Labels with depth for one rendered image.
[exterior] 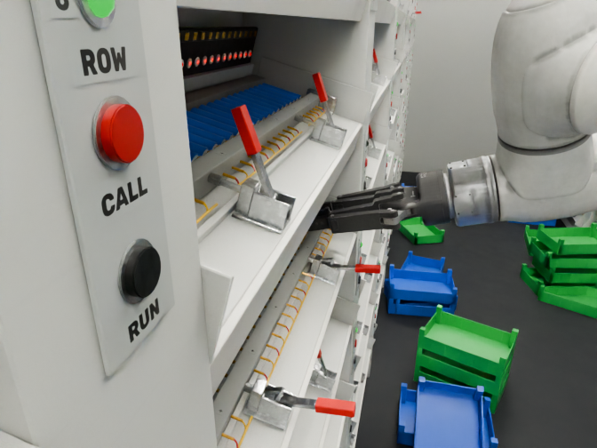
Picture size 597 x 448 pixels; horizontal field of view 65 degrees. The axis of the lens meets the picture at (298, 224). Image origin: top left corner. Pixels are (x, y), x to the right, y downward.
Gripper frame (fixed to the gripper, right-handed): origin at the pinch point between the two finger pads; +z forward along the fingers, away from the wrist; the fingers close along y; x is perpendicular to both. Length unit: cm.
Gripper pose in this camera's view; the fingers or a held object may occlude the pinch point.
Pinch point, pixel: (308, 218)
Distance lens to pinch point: 70.6
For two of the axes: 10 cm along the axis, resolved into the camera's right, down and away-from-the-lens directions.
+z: -9.4, 1.5, 2.9
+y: -2.2, 3.8, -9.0
